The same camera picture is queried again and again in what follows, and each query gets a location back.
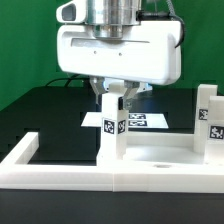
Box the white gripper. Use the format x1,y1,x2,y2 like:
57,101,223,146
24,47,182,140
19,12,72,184
57,21,181,110

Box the white desk tabletop panel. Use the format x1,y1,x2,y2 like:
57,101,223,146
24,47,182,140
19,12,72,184
97,132,224,166

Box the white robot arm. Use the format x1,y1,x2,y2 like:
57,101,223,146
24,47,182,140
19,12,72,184
56,0,184,109

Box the AprilTag marker sheet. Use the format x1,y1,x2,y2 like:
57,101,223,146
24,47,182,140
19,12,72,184
81,112,169,129

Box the white U-shaped obstacle fence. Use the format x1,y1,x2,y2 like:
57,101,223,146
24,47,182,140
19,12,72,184
0,132,224,193

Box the black cables on table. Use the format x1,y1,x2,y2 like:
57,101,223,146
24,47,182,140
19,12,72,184
45,75,88,88

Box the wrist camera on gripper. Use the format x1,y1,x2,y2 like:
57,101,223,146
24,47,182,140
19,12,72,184
56,0,87,24

